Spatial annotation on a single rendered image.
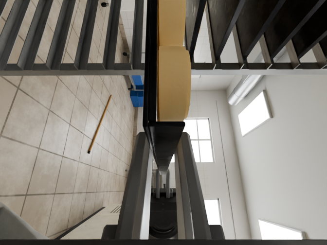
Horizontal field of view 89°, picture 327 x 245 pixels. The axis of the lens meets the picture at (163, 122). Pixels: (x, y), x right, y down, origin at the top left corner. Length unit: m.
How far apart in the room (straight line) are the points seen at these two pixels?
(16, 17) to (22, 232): 0.76
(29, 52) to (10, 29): 0.13
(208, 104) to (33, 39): 5.16
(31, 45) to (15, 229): 0.59
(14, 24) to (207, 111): 5.04
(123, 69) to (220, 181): 4.63
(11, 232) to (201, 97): 5.50
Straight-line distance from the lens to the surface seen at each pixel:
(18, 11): 0.94
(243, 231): 5.23
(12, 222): 0.38
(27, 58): 0.76
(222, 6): 0.60
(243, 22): 0.68
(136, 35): 0.69
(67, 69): 0.67
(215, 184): 4.97
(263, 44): 0.72
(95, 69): 0.63
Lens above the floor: 0.87
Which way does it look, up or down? level
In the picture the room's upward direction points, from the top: 90 degrees clockwise
